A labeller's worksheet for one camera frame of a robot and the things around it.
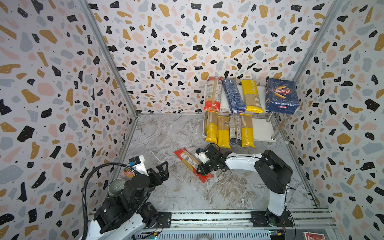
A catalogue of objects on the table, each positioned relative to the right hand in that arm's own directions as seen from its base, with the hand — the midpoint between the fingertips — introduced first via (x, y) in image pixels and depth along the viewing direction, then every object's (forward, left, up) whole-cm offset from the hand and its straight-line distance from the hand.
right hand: (195, 169), depth 88 cm
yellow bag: (+28, -10, +7) cm, 31 cm away
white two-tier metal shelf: (+31, -49, -1) cm, 58 cm away
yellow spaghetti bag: (+24, -18, +5) cm, 31 cm away
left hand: (-8, +13, +23) cm, 28 cm away
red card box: (-31, -56, -1) cm, 64 cm away
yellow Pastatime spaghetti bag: (+24, -30, +33) cm, 50 cm away
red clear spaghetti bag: (+27, -10, +33) cm, 44 cm away
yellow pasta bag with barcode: (+24, -34, +5) cm, 41 cm away
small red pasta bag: (+3, +1, +1) cm, 4 cm away
